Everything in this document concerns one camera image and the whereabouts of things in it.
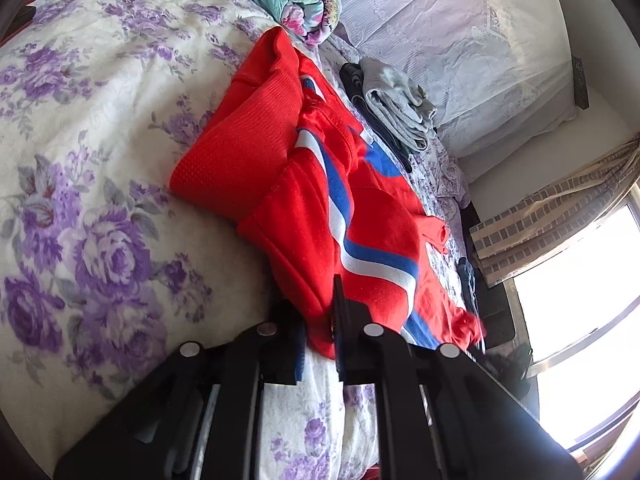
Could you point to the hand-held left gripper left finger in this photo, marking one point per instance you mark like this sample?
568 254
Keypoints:
299 360

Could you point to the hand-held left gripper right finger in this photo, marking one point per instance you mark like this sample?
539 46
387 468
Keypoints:
350 340

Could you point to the red pants with blue-white stripe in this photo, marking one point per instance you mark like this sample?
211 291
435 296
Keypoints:
260 160

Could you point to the folded dark pants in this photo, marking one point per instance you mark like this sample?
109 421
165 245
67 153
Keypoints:
351 79

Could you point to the blue cloth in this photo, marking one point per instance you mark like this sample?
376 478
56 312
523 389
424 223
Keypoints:
466 280

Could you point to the beige patterned curtain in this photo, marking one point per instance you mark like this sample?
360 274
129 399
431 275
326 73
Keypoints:
540 220

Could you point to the window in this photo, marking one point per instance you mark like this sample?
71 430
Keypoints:
575 310

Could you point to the purple floral bedsheet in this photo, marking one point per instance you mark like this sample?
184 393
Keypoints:
100 210

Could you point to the dark bed frame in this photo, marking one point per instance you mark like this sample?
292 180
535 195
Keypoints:
492 310

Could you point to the small dark wall fixture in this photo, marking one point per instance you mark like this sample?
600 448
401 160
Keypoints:
581 82

